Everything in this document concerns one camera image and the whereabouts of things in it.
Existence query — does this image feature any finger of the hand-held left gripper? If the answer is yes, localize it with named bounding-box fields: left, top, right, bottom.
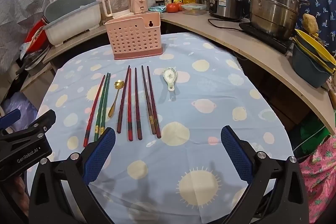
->
left=0, top=109, right=56, bottom=143
left=0, top=109, right=22, bottom=131

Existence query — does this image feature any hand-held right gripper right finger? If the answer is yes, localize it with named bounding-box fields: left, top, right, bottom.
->
left=220, top=126, right=310, bottom=224

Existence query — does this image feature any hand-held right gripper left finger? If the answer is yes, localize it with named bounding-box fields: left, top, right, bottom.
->
left=28, top=127, right=116, bottom=224

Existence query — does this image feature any thin red chopstick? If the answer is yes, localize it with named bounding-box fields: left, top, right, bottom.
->
left=83, top=75, right=106, bottom=147

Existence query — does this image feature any bright red chopstick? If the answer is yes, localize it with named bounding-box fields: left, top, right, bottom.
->
left=127, top=68, right=132, bottom=142

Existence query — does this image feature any dark red chopstick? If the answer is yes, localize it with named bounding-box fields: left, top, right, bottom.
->
left=117, top=65, right=131, bottom=134
left=134, top=67, right=142, bottom=140

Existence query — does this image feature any brown chopstick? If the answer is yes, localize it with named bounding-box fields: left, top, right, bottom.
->
left=141, top=65, right=156, bottom=135
left=146, top=66, right=162, bottom=139

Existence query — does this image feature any gold flower spoon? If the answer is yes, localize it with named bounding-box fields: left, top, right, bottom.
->
left=108, top=79, right=125, bottom=118

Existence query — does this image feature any white ceramic floral spoon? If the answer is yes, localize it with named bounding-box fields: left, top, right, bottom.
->
left=162, top=68, right=177, bottom=92

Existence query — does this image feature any pink perforated utensil holder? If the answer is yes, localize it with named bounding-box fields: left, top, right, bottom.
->
left=104, top=12, right=164, bottom=60

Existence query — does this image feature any person's left hand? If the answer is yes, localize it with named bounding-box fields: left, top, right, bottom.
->
left=9, top=175, right=30, bottom=218

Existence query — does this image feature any blue plastic bag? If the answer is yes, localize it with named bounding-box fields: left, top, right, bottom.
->
left=5, top=92, right=40, bottom=123

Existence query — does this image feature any black frying pan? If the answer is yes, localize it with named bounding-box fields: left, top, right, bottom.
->
left=15, top=46, right=52, bottom=75

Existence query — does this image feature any blue planet print tablecloth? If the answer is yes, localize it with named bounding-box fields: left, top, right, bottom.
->
left=26, top=32, right=296, bottom=224

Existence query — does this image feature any green cloth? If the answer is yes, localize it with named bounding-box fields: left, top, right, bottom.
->
left=299, top=119, right=333, bottom=155

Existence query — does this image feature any red plastic dustpan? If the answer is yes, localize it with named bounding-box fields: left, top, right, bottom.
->
left=26, top=20, right=49, bottom=53

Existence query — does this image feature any pink pineapple print cloth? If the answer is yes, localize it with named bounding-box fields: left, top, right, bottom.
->
left=299, top=135, right=336, bottom=224

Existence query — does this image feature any white plastic wash basin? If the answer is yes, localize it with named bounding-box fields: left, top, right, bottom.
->
left=43, top=1, right=102, bottom=46

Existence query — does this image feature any grey plastic tarp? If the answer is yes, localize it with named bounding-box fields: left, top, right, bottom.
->
left=0, top=0, right=56, bottom=68

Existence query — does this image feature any blue grey plastic basin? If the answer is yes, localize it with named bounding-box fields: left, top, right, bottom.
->
left=292, top=43, right=333, bottom=89

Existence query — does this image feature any black induction cooker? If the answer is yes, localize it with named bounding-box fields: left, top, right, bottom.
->
left=238, top=22, right=293, bottom=55

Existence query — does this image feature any teal plastic board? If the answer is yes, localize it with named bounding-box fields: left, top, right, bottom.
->
left=43, top=0, right=98, bottom=23

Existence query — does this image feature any yellow bowl stack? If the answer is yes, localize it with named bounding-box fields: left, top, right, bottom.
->
left=292, top=28, right=336, bottom=74

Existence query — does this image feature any white glass blender jug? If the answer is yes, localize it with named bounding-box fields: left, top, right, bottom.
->
left=101, top=0, right=134, bottom=19

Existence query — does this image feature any brown loofah sponge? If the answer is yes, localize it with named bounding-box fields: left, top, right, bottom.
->
left=302, top=13, right=320, bottom=36

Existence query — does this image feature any steel rice cooker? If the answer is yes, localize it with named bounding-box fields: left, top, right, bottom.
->
left=209, top=0, right=248, bottom=21

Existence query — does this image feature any clear plastic food container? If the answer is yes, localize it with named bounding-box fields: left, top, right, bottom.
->
left=181, top=4, right=207, bottom=16

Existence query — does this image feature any large steel steamer pot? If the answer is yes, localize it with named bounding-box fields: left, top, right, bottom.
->
left=241, top=0, right=311, bottom=41

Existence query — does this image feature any black power cable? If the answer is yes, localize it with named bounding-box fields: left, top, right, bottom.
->
left=208, top=18, right=241, bottom=31

